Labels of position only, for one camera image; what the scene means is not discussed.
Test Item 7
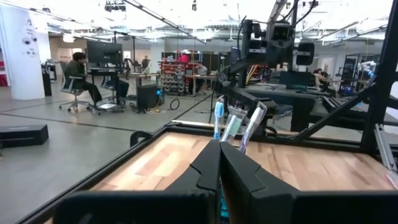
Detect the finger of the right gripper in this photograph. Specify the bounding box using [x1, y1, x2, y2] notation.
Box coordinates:
[295, 42, 315, 66]
[247, 39, 264, 58]

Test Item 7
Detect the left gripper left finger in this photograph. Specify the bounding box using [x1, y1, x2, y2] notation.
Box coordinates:
[54, 139, 222, 224]

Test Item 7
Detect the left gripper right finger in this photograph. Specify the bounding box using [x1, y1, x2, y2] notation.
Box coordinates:
[220, 141, 398, 224]

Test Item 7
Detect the purple white toothbrush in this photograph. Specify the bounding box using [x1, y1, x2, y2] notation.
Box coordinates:
[238, 101, 268, 154]

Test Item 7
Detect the blue white toothbrush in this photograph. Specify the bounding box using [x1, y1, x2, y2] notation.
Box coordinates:
[213, 96, 225, 141]

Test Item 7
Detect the green white toothbrush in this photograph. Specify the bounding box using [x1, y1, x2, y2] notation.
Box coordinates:
[220, 105, 248, 144]

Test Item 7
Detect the black desk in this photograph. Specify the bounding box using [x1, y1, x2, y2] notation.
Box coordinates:
[242, 82, 398, 133]

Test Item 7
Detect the red parts shelf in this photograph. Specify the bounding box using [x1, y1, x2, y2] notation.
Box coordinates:
[160, 58, 200, 96]

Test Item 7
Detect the grey footrest plate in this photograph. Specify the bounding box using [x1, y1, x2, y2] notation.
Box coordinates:
[96, 102, 125, 113]

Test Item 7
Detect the black computer tower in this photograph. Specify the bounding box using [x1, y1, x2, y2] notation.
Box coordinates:
[136, 84, 161, 110]

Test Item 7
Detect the flat black floor box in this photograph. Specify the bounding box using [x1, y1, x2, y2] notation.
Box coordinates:
[0, 124, 50, 149]

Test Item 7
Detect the grey office chair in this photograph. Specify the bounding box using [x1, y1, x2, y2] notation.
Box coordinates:
[58, 60, 94, 113]

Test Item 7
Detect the dark computer desk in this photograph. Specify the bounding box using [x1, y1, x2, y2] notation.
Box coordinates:
[88, 67, 131, 110]

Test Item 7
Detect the large black monitor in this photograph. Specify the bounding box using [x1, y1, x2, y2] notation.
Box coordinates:
[86, 40, 124, 68]

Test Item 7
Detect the white round pillar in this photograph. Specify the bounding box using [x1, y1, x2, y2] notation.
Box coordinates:
[0, 4, 46, 101]

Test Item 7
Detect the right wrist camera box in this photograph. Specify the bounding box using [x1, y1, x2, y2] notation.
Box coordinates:
[271, 21, 294, 41]

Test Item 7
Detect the black aluminium table frame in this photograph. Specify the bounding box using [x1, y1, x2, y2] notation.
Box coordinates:
[15, 0, 398, 224]

